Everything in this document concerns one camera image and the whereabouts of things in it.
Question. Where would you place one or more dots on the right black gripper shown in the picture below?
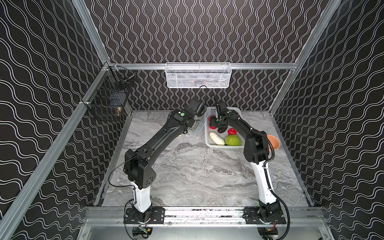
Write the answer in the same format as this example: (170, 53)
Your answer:
(218, 124)

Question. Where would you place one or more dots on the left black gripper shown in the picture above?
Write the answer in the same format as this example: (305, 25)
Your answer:
(192, 122)

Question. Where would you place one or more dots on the clear zip top bag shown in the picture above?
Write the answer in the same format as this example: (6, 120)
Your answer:
(197, 127)

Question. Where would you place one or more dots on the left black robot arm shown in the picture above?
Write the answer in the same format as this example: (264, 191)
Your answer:
(138, 164)

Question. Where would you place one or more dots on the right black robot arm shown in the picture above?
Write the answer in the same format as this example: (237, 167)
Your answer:
(258, 151)

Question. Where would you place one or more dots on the white daikon radish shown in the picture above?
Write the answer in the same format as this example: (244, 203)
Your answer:
(216, 139)

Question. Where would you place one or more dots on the green cabbage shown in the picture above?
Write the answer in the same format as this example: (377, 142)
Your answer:
(233, 140)

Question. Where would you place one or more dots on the orange ceramic bowl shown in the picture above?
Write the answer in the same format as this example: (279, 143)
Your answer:
(274, 141)

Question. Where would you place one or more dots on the white mesh wall basket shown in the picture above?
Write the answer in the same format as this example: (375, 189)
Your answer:
(193, 75)

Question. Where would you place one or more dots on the black wire wall basket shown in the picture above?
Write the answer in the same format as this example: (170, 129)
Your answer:
(109, 101)

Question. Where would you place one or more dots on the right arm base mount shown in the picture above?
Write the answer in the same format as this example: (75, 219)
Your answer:
(263, 215)

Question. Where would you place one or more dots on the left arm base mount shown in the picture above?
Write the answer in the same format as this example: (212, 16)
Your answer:
(153, 215)

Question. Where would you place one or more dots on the aluminium front rail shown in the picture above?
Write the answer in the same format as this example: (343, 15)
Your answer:
(203, 217)

